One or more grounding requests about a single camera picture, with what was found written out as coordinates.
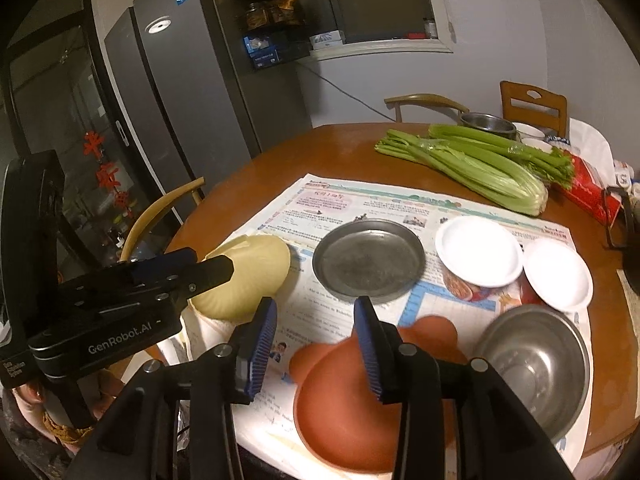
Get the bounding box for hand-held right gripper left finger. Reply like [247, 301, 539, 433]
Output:
[65, 297, 278, 480]

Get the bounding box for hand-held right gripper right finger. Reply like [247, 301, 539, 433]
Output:
[353, 296, 576, 480]

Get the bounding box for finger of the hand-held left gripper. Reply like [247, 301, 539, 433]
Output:
[127, 247, 199, 283]
[170, 254, 237, 311]

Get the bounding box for cream shell-shaped plate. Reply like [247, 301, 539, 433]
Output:
[189, 234, 292, 321]

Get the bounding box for round metal plate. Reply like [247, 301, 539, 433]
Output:
[312, 219, 427, 304]

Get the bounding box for large white bowl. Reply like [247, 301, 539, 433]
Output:
[434, 216, 524, 302]

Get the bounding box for stainless steel bowl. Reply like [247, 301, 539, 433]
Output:
[472, 304, 592, 445]

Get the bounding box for white round plate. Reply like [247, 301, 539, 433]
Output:
[520, 237, 594, 313]

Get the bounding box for wooden arched-back chair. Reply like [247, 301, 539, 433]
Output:
[384, 93, 471, 123]
[120, 176, 206, 263]

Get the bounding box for red paper decoration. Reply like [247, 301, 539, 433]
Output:
[82, 130, 138, 216]

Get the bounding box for printed newspaper sheet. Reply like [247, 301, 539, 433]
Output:
[165, 174, 593, 480]

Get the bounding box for grey refrigerator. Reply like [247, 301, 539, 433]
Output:
[104, 0, 313, 231]

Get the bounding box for long celery bunch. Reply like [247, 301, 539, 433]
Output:
[375, 129, 549, 217]

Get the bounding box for black framed glass door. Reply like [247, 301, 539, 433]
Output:
[0, 0, 186, 271]

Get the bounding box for blue box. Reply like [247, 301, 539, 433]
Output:
[243, 35, 281, 70]

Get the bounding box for leafy celery bunch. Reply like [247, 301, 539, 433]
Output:
[428, 124, 575, 191]

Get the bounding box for steel pot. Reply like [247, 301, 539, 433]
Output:
[459, 112, 517, 141]

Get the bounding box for white box on windowsill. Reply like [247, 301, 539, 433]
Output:
[309, 30, 346, 51]

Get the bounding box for paper sheet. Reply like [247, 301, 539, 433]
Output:
[617, 269, 640, 311]

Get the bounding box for plain white dish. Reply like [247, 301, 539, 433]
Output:
[512, 122, 546, 142]

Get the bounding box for red tissue pack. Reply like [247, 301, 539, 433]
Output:
[547, 152, 623, 228]

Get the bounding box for black thermos bottle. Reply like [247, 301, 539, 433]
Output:
[602, 185, 640, 297]

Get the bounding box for wooden chair with cut-out back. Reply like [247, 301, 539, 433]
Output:
[500, 80, 568, 138]

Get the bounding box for white plastic packets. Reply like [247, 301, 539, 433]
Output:
[612, 160, 638, 196]

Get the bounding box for wall cable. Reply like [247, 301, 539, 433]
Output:
[297, 60, 401, 121]

